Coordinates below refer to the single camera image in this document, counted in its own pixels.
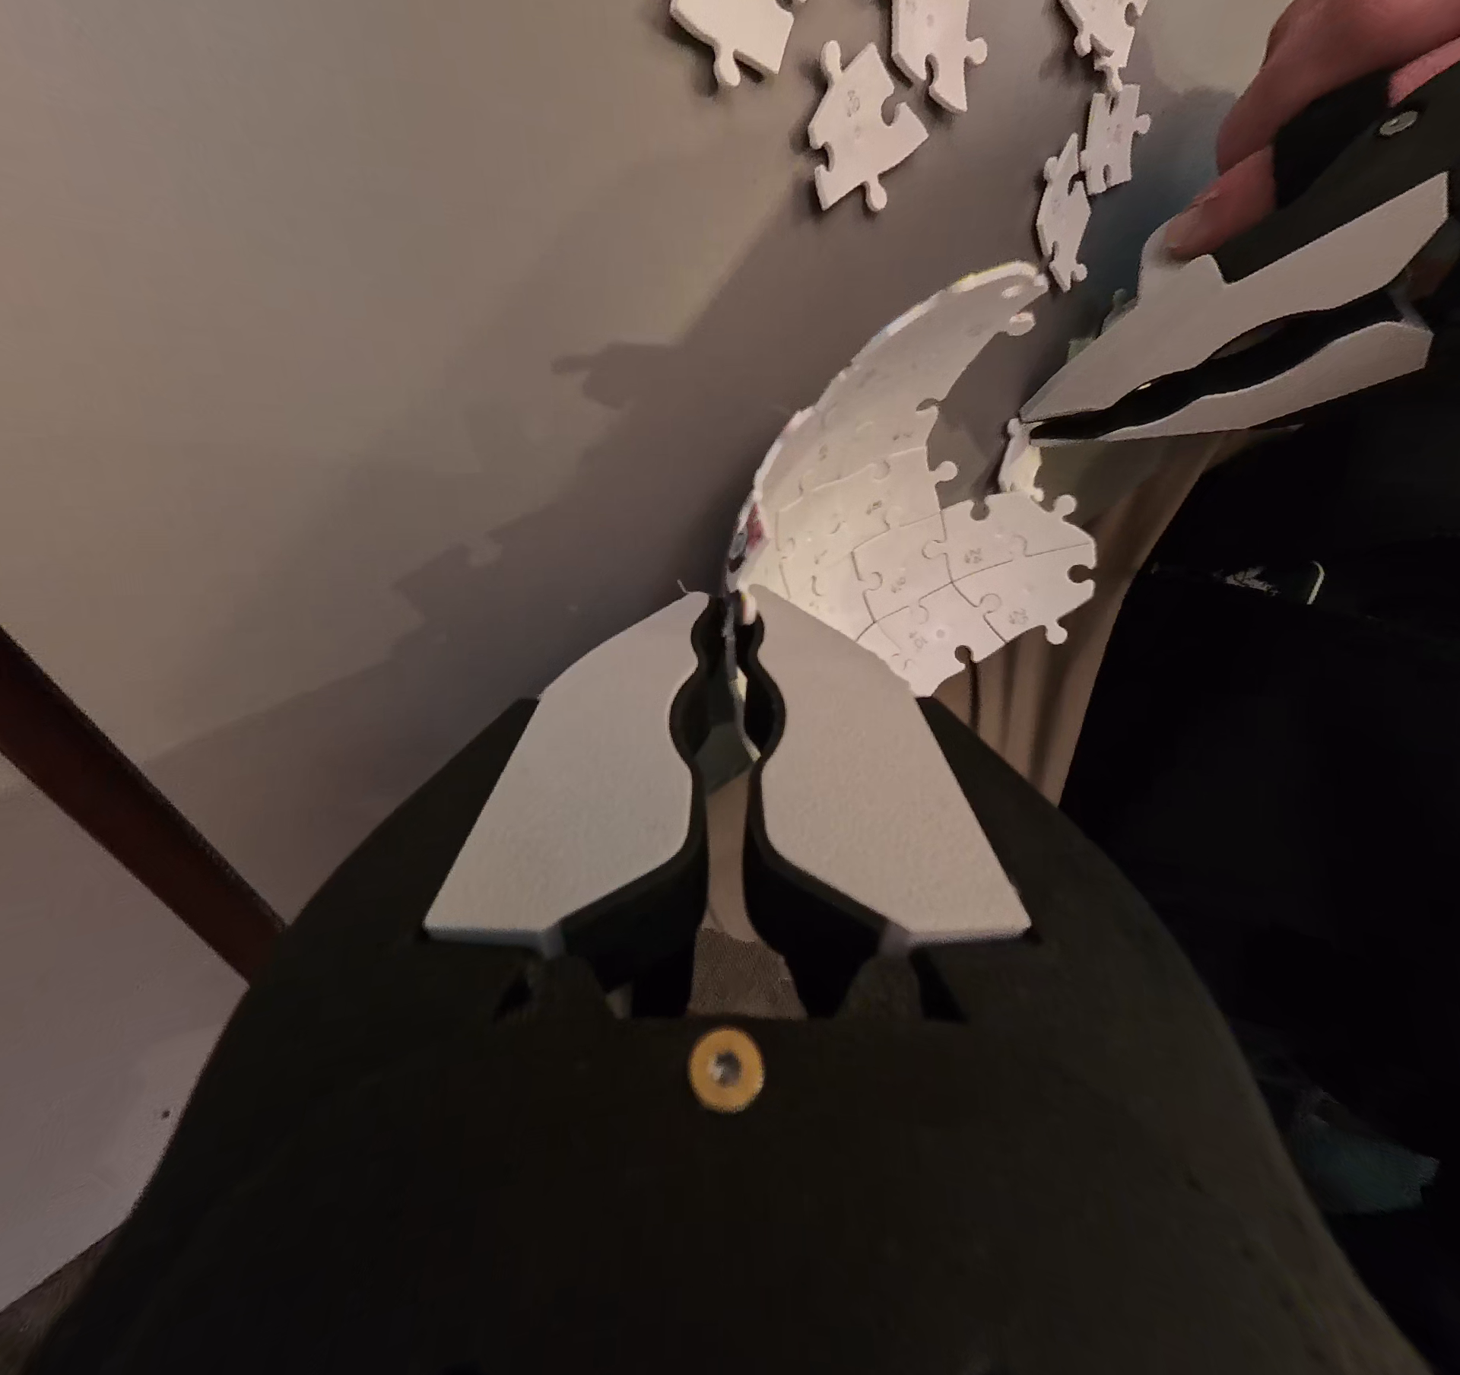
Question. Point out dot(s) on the partly built puzzle ball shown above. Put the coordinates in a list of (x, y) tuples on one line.
[(911, 531)]

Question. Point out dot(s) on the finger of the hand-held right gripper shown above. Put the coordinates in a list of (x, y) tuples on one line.
[(1254, 292), (1310, 383)]

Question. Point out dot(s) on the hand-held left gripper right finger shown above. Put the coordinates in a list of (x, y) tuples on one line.
[(877, 816)]

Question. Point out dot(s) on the single white puzzle piece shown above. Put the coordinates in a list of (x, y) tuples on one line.
[(1020, 468)]

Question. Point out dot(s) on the person's right hand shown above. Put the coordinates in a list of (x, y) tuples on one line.
[(1344, 29)]

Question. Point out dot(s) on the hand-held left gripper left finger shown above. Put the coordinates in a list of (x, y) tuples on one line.
[(593, 804)]

